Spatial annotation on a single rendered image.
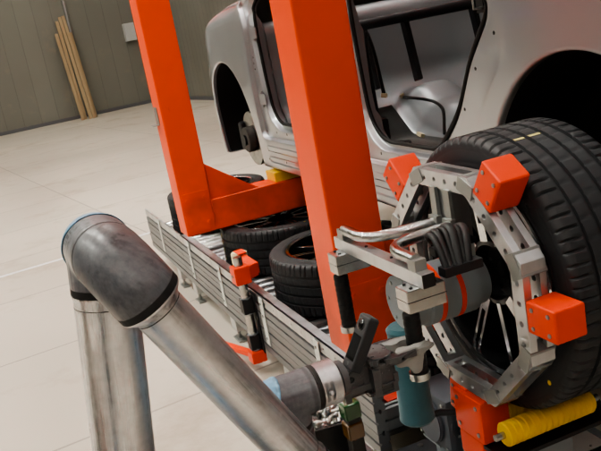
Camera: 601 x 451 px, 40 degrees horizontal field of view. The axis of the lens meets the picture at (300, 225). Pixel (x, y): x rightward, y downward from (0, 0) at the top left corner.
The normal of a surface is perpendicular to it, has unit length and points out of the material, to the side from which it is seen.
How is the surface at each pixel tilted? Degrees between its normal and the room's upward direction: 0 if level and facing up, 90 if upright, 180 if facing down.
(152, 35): 90
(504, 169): 35
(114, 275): 66
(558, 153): 31
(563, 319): 90
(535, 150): 26
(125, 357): 92
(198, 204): 90
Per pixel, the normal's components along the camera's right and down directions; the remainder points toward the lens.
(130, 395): 0.62, 0.13
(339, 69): 0.37, 0.17
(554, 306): -0.18, -0.95
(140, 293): 0.17, 0.00
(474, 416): -0.91, 0.25
